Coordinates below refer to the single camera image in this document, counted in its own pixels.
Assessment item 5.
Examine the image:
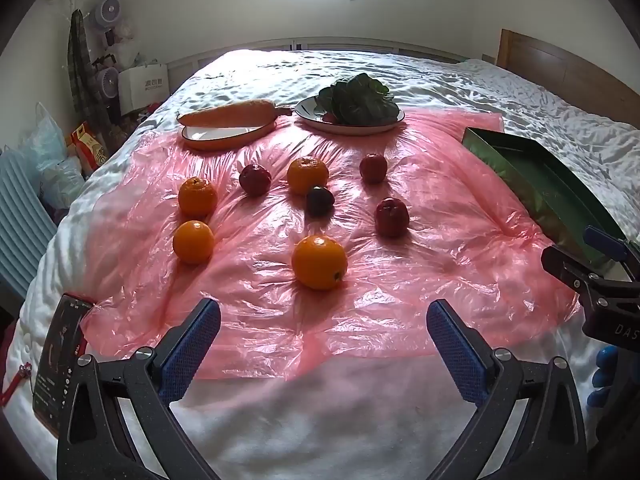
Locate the person's right hand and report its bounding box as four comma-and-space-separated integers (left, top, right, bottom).
587, 345, 620, 411

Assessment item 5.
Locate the dark purple plum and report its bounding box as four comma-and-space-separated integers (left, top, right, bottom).
305, 186, 335, 218

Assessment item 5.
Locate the smartphone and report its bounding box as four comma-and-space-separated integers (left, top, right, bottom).
31, 294, 96, 438

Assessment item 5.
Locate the plaid scarf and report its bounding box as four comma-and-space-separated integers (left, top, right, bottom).
67, 9, 102, 126

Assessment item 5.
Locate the light blue radiator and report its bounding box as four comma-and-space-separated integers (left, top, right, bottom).
0, 147, 59, 302

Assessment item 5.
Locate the carrot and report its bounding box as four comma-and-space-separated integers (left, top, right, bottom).
177, 100, 294, 129

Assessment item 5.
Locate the mottled red apple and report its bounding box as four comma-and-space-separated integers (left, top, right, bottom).
238, 163, 272, 197

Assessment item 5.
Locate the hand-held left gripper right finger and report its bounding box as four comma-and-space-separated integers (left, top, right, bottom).
425, 299, 587, 480

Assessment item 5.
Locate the green box tray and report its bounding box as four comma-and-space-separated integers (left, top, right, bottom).
461, 126, 640, 281

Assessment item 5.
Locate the translucent plastic bag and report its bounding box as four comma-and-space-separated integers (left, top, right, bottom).
42, 157, 87, 207
20, 102, 69, 171

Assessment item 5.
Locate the small white fan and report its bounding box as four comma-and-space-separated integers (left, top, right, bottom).
95, 0, 124, 26
95, 67, 121, 99

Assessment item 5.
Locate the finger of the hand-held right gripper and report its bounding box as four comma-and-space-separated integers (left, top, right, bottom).
541, 245, 640, 311
583, 225, 640, 281

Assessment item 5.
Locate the orange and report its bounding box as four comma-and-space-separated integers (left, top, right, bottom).
292, 234, 348, 291
178, 176, 219, 218
286, 156, 330, 196
172, 220, 215, 265

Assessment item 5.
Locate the orange snack box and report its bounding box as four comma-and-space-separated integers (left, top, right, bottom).
70, 122, 109, 171

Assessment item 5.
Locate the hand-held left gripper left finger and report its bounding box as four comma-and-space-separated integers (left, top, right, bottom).
56, 298, 223, 480

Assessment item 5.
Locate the wooden headboard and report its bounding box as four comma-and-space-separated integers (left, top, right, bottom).
496, 29, 640, 128

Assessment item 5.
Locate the leafy green vegetable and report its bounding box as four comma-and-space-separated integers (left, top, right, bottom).
317, 73, 401, 126

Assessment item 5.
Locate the white paper bag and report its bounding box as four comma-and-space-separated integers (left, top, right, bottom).
118, 62, 171, 114

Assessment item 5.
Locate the orange rimmed plate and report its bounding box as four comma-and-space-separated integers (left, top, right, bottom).
180, 119, 279, 152

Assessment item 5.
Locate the pink plastic sheet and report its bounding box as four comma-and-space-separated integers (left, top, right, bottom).
80, 110, 583, 381

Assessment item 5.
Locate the white plate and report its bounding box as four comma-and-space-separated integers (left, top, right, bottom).
294, 96, 407, 136

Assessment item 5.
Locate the red strap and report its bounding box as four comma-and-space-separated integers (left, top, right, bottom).
0, 362, 34, 408

